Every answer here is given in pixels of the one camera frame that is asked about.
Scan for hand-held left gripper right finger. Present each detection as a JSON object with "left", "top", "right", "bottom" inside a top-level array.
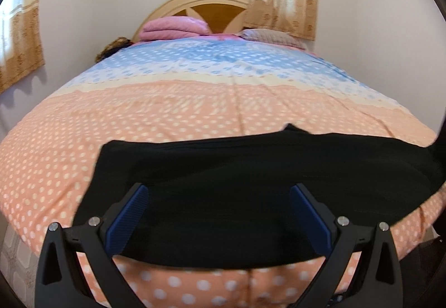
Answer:
[{"left": 290, "top": 184, "right": 403, "bottom": 308}]

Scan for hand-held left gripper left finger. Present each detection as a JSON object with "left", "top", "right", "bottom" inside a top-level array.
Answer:
[{"left": 36, "top": 183, "right": 150, "bottom": 308}]

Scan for black pants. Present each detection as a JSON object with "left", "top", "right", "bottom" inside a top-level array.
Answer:
[{"left": 71, "top": 123, "right": 446, "bottom": 269}]

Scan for patterned mattress side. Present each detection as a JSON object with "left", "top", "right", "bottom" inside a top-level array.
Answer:
[{"left": 0, "top": 221, "right": 40, "bottom": 295}]

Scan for polka dot bedspread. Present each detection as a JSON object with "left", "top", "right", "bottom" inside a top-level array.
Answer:
[{"left": 0, "top": 33, "right": 446, "bottom": 308}]

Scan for brown patterned bag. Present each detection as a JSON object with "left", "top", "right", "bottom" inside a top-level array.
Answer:
[{"left": 94, "top": 37, "right": 135, "bottom": 63}]

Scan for striped pillow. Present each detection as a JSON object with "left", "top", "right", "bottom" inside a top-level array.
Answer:
[{"left": 240, "top": 28, "right": 308, "bottom": 49}]

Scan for pink folded pillow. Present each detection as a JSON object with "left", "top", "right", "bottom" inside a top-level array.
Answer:
[{"left": 139, "top": 16, "right": 210, "bottom": 42}]

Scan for cream wooden headboard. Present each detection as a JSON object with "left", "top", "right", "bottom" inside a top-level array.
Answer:
[{"left": 132, "top": 0, "right": 252, "bottom": 42}]

